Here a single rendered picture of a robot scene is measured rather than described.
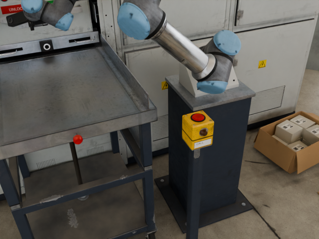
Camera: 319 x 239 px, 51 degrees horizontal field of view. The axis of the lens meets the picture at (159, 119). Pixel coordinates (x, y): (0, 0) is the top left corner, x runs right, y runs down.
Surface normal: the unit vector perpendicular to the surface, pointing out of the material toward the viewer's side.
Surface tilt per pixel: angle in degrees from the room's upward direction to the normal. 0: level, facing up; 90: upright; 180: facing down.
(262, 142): 77
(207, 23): 90
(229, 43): 39
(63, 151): 90
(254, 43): 90
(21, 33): 90
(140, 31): 118
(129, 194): 0
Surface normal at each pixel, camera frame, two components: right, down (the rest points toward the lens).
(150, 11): 0.68, 0.02
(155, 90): 0.38, 0.51
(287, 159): -0.84, 0.08
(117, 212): -0.02, -0.83
